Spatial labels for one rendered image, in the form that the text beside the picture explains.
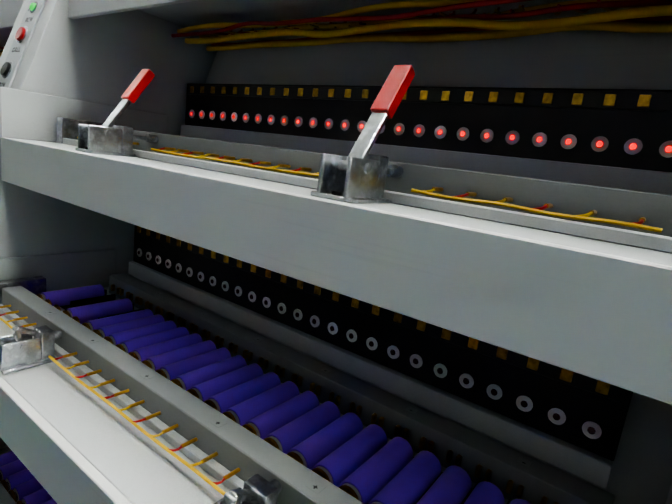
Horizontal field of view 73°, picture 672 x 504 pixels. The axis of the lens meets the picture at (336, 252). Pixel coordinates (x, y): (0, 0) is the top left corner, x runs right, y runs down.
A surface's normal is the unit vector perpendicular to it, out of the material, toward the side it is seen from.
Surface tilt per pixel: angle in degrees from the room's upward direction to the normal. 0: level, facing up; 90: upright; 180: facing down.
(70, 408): 20
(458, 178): 110
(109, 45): 90
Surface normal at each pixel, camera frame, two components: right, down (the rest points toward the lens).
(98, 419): 0.12, -0.97
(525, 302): -0.59, 0.09
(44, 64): 0.80, 0.22
